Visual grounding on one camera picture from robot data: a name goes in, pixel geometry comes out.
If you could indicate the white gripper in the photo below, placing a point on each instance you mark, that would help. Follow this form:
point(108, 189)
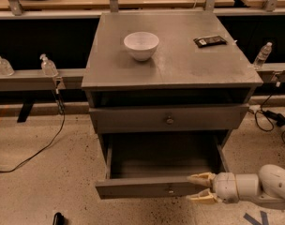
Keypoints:
point(224, 186)

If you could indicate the grey drawer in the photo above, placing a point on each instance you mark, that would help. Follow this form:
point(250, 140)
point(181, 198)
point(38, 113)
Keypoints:
point(158, 164)
point(167, 118)

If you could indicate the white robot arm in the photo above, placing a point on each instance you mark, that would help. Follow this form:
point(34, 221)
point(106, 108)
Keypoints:
point(266, 188)

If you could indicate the grey top drawer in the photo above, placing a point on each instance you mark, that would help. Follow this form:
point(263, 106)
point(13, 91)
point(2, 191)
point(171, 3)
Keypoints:
point(167, 118)

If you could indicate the grey wooden drawer cabinet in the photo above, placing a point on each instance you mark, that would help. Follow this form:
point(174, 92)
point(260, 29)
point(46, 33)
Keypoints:
point(178, 73)

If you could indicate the clear plastic water bottle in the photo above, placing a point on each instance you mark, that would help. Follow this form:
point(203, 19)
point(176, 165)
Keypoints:
point(263, 55)

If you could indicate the black object bottom edge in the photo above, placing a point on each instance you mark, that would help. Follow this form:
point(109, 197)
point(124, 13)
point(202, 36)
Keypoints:
point(58, 219)

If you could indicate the white ceramic bowl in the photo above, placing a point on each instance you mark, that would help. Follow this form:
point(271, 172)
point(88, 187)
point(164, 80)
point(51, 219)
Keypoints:
point(141, 45)

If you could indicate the clear pump bottle near cabinet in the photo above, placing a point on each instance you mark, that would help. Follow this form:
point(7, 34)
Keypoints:
point(48, 66)

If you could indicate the clear pump bottle far left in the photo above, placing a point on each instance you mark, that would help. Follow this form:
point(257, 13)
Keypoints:
point(5, 67)

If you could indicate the grey metal rail bench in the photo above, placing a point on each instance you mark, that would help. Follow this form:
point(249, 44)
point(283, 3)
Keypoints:
point(30, 86)

